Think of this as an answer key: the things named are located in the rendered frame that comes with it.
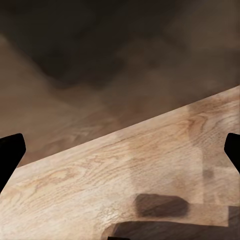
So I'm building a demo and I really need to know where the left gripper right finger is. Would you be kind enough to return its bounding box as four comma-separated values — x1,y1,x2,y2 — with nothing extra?
224,133,240,173

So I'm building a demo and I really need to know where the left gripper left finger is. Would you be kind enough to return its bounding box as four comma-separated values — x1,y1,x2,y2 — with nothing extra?
0,133,26,193

